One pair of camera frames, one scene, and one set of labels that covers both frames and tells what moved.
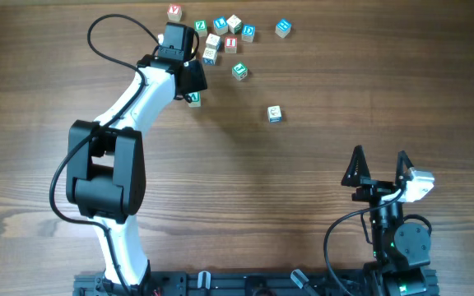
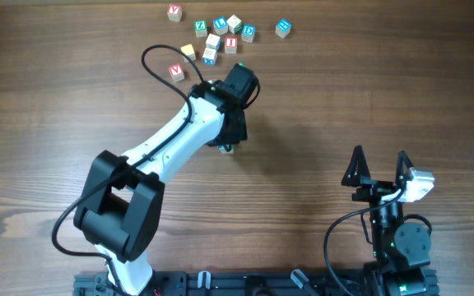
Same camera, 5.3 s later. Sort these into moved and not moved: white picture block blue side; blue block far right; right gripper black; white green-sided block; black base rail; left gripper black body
Moved: white picture block blue side; left gripper black body
Not moved: right gripper black; blue block far right; black base rail; white green-sided block
